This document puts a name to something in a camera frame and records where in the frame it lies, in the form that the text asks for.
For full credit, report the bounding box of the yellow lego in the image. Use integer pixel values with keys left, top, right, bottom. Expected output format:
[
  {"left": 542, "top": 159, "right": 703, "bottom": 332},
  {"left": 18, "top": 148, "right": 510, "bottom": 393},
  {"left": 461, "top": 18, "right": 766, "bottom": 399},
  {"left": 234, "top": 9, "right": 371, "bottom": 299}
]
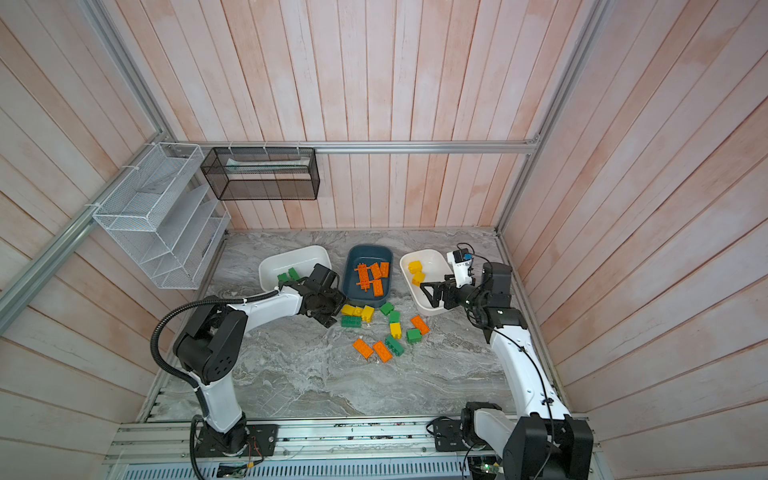
[{"left": 412, "top": 271, "right": 426, "bottom": 287}]

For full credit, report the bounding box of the long orange lego plate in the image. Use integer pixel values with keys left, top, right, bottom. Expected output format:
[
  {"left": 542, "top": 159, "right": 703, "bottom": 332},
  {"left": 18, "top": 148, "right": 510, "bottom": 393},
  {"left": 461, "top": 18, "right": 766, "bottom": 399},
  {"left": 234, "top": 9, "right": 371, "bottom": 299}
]
[{"left": 355, "top": 263, "right": 371, "bottom": 292}]

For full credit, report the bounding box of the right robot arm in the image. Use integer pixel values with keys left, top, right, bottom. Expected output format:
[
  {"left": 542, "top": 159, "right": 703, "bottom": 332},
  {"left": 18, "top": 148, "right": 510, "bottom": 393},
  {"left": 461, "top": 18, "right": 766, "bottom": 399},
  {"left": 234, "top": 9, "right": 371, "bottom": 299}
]
[{"left": 420, "top": 259, "right": 594, "bottom": 479}]

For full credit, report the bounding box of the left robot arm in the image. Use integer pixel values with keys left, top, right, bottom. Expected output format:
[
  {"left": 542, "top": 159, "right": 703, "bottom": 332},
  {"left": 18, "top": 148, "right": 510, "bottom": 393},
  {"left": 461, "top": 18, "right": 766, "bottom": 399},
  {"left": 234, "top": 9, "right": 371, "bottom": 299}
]
[{"left": 173, "top": 263, "right": 346, "bottom": 456}]

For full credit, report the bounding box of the dark green flat lego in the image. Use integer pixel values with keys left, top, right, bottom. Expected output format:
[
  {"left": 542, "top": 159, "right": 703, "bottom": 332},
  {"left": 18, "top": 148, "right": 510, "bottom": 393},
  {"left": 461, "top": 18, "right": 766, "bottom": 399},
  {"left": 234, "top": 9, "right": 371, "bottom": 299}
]
[{"left": 341, "top": 316, "right": 362, "bottom": 328}]

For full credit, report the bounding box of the right white bin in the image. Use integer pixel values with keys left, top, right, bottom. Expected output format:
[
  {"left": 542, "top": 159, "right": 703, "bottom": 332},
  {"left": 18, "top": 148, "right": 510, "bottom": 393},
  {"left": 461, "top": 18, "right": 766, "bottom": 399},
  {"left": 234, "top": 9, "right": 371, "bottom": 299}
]
[{"left": 399, "top": 249, "right": 453, "bottom": 317}]

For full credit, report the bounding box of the white bin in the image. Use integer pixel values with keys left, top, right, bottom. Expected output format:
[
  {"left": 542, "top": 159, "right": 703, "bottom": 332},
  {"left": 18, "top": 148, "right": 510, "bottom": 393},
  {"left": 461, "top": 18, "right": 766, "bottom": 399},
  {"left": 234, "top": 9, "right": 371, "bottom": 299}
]
[
  {"left": 258, "top": 245, "right": 332, "bottom": 291},
  {"left": 399, "top": 249, "right": 453, "bottom": 317}
]

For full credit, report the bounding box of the left white bin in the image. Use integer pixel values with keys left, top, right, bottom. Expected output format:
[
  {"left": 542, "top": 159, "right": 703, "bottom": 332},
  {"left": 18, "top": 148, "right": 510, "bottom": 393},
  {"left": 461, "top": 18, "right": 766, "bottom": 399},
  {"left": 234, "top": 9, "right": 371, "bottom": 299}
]
[{"left": 258, "top": 245, "right": 332, "bottom": 291}]

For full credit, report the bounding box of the dark teal bin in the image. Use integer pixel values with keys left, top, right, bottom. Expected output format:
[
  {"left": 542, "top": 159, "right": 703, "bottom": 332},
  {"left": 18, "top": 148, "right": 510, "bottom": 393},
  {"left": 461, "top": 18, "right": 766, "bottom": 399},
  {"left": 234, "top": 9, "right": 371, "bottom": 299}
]
[{"left": 342, "top": 244, "right": 393, "bottom": 308}]

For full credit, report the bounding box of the green long lego brick lower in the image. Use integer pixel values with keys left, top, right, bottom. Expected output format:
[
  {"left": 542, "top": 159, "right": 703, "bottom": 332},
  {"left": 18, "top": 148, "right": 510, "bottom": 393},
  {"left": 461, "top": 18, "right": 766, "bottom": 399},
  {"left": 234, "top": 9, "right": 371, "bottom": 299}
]
[{"left": 384, "top": 335, "right": 405, "bottom": 357}]

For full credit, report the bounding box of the black mesh basket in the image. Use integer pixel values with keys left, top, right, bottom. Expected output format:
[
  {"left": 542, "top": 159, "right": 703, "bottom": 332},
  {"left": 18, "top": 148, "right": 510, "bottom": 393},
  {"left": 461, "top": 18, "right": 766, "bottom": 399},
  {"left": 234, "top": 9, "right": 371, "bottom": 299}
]
[{"left": 201, "top": 146, "right": 321, "bottom": 201}]

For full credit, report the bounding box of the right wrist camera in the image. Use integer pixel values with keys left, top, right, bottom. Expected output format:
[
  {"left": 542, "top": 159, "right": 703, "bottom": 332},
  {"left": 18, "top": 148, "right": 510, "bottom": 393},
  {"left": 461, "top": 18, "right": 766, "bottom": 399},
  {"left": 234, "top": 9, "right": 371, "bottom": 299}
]
[{"left": 446, "top": 242, "right": 475, "bottom": 287}]

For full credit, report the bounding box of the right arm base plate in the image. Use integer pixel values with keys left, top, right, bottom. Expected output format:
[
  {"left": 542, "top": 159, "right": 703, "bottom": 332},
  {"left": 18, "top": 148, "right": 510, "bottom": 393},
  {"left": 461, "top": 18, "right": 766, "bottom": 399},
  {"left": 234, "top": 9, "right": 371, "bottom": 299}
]
[{"left": 426, "top": 416, "right": 482, "bottom": 452}]

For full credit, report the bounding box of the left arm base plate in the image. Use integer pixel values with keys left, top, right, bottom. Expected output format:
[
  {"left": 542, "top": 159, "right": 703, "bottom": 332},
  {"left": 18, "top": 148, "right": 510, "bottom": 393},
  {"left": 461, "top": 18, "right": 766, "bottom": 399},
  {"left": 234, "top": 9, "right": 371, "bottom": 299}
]
[{"left": 193, "top": 423, "right": 279, "bottom": 458}]

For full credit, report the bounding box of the aluminium front rail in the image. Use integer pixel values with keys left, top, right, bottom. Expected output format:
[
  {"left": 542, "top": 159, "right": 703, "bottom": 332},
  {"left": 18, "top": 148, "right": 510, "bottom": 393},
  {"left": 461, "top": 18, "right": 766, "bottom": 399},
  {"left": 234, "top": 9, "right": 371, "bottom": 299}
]
[{"left": 105, "top": 416, "right": 504, "bottom": 479}]

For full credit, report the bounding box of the black corrugated cable left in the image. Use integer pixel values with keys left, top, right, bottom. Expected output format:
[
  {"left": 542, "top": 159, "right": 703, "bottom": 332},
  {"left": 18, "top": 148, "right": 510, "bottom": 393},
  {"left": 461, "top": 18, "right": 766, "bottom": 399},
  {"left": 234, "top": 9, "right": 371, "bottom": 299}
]
[{"left": 149, "top": 289, "right": 283, "bottom": 480}]

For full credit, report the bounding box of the white wire shelf rack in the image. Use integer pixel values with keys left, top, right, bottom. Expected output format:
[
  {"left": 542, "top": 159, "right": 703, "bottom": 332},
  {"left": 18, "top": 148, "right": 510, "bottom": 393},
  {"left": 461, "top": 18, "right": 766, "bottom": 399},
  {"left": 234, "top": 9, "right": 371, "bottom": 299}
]
[{"left": 94, "top": 143, "right": 230, "bottom": 290}]

